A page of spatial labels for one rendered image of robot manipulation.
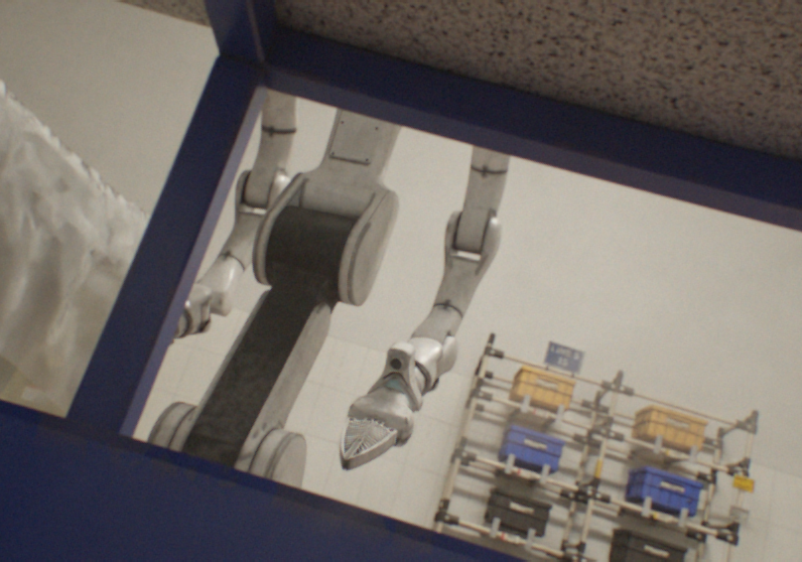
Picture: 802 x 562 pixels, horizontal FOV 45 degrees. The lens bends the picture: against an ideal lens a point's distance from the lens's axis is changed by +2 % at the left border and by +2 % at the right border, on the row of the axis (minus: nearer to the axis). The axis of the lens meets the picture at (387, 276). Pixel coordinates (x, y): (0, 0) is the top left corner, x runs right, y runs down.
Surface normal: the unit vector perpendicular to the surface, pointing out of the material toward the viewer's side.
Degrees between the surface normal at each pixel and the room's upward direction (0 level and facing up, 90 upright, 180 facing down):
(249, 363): 70
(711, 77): 180
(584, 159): 180
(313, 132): 90
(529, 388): 96
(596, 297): 90
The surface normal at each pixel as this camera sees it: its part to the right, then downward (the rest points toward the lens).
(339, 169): -0.21, -0.29
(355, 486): 0.00, -0.33
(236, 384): -0.07, -0.66
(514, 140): -0.29, 0.91
